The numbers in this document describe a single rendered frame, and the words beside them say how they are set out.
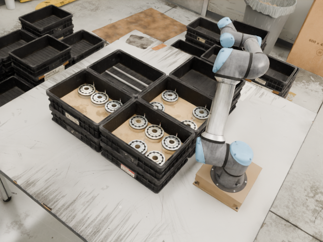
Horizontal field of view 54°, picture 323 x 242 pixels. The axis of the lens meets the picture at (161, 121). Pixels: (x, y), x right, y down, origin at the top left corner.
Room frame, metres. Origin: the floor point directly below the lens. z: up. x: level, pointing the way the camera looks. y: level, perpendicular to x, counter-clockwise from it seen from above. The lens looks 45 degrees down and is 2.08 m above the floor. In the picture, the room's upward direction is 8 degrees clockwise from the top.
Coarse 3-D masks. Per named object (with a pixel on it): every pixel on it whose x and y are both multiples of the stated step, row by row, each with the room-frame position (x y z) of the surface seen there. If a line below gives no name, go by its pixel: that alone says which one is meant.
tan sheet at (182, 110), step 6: (162, 102) 1.42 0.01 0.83; (180, 102) 1.45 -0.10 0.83; (186, 102) 1.45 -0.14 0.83; (168, 108) 1.38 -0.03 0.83; (174, 108) 1.39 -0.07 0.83; (180, 108) 1.39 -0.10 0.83; (186, 108) 1.40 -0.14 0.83; (192, 108) 1.41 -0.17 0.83; (174, 114) 1.33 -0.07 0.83; (180, 114) 1.34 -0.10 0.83; (186, 114) 1.35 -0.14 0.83; (180, 120) 1.29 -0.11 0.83; (198, 126) 1.26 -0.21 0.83
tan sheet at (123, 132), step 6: (120, 126) 1.18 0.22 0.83; (126, 126) 1.18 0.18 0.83; (114, 132) 1.13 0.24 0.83; (120, 132) 1.13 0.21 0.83; (126, 132) 1.14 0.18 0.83; (132, 132) 1.15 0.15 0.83; (144, 132) 1.16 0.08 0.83; (120, 138) 1.09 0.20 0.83; (126, 138) 1.10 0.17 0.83; (132, 138) 1.10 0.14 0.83; (138, 138) 1.11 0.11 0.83; (150, 144) 1.08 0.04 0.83; (156, 144) 1.09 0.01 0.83; (150, 150) 1.04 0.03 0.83; (156, 150) 1.04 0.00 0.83; (162, 150) 1.05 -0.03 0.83; (168, 156) 1.02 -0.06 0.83
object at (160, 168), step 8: (128, 104) 1.25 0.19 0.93; (144, 104) 1.27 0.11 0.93; (120, 112) 1.18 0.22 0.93; (160, 112) 1.22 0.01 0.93; (104, 128) 1.05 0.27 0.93; (184, 128) 1.13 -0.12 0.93; (112, 136) 1.01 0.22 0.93; (192, 136) 1.09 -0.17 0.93; (120, 144) 0.98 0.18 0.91; (128, 144) 0.97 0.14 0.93; (184, 144) 1.03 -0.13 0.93; (136, 152) 0.93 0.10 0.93; (176, 152) 0.97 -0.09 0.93; (144, 160) 0.91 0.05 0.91; (152, 160) 0.90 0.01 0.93; (168, 160) 0.91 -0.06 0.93; (160, 168) 0.86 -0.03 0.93
